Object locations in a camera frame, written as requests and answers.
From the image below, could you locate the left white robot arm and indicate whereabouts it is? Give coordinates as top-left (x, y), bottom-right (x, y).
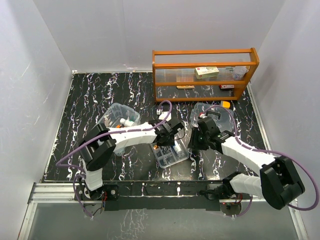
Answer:
top-left (79, 117), bottom-right (185, 200)

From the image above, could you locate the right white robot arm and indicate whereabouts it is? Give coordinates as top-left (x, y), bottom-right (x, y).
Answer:
top-left (188, 117), bottom-right (305, 210)

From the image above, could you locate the clear plastic tray insert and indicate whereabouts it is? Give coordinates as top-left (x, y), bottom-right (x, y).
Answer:
top-left (150, 136), bottom-right (190, 169)

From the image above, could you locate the yellow grey small device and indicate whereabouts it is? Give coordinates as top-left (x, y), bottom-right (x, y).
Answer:
top-left (220, 100), bottom-right (231, 109)

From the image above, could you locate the purple cable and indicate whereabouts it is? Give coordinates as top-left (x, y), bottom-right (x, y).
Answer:
top-left (55, 100), bottom-right (173, 218)
top-left (202, 104), bottom-right (320, 218)

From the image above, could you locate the flat wooden piece under shelf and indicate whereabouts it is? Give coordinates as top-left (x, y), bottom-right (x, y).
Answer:
top-left (176, 85), bottom-right (195, 90)

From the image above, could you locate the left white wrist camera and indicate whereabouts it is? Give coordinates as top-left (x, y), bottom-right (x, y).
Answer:
top-left (156, 109), bottom-right (172, 121)

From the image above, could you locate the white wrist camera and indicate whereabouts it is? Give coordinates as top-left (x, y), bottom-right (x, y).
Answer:
top-left (198, 112), bottom-right (207, 119)
top-left (156, 109), bottom-right (172, 121)

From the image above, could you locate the clear plastic medicine kit box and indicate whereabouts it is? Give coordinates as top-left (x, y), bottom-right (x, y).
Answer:
top-left (96, 102), bottom-right (141, 157)

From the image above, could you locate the clear kit lid black handle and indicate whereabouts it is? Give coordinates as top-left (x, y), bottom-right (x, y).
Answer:
top-left (189, 102), bottom-right (235, 133)

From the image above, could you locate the red white box under shelf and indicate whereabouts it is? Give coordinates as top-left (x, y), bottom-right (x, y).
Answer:
top-left (219, 84), bottom-right (235, 91)

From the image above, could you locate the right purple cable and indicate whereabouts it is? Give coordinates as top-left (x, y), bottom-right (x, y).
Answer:
top-left (202, 104), bottom-right (320, 218)

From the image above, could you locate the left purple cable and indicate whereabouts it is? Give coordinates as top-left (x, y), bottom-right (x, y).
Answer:
top-left (55, 100), bottom-right (173, 218)

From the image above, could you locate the white blue cylinder bottle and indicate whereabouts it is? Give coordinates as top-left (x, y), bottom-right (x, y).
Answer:
top-left (172, 143), bottom-right (183, 155)

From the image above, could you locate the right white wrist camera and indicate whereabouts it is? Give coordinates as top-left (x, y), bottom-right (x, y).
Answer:
top-left (198, 112), bottom-right (207, 119)

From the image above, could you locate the beige medicine box on shelf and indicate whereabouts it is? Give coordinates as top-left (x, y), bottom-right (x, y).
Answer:
top-left (194, 66), bottom-right (220, 80)

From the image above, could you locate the orange wooden shelf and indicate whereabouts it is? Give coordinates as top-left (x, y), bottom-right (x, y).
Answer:
top-left (152, 47), bottom-right (260, 102)

